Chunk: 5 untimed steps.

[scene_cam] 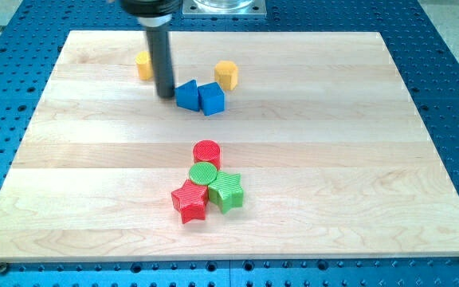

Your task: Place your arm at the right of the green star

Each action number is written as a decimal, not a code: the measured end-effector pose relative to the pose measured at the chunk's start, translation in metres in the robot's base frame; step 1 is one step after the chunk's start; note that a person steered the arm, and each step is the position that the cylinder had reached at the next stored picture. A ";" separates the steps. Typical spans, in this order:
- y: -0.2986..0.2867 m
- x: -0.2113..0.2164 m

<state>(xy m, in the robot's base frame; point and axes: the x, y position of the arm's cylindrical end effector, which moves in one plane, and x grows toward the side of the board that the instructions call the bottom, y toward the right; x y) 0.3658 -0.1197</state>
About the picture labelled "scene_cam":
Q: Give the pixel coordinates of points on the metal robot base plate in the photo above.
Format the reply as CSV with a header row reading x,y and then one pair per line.
x,y
226,8

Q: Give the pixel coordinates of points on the green cylinder block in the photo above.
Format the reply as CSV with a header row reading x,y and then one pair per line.
x,y
203,173

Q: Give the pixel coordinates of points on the blue triangle block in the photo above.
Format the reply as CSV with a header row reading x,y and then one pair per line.
x,y
186,96

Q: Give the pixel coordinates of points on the yellow hexagon block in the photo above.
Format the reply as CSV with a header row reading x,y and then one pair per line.
x,y
226,75

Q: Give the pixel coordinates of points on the green star block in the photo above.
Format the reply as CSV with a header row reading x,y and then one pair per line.
x,y
226,191

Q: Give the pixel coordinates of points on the red star block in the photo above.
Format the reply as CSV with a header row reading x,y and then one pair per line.
x,y
190,201

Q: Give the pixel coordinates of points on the wooden board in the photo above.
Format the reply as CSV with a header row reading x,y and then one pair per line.
x,y
334,158

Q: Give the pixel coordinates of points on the red cylinder block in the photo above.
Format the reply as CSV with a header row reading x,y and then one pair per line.
x,y
207,151

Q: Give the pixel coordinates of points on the blue cube block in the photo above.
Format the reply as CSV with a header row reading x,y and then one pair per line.
x,y
211,98

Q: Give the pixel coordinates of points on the blue perforated table plate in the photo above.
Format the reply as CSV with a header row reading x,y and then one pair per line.
x,y
32,36

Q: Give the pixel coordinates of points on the yellow block behind tool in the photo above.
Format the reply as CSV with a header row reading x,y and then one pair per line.
x,y
144,66

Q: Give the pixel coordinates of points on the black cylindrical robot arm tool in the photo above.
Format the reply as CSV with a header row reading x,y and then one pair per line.
x,y
154,16

